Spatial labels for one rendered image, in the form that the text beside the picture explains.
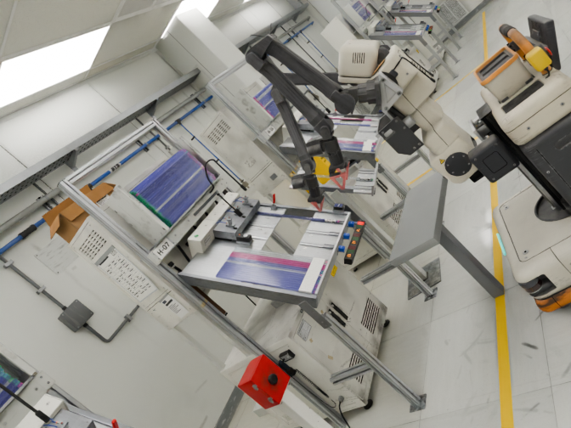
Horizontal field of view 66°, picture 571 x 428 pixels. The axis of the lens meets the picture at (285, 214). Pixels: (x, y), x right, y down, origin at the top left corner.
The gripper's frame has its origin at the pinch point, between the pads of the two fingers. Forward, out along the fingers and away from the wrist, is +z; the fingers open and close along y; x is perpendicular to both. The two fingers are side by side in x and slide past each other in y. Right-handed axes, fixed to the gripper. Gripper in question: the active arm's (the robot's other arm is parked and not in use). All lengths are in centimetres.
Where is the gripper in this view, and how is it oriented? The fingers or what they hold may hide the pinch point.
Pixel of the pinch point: (319, 210)
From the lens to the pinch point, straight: 226.5
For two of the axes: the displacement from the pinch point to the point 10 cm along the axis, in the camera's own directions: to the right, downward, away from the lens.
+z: 2.7, 8.4, 4.7
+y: -3.2, 5.4, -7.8
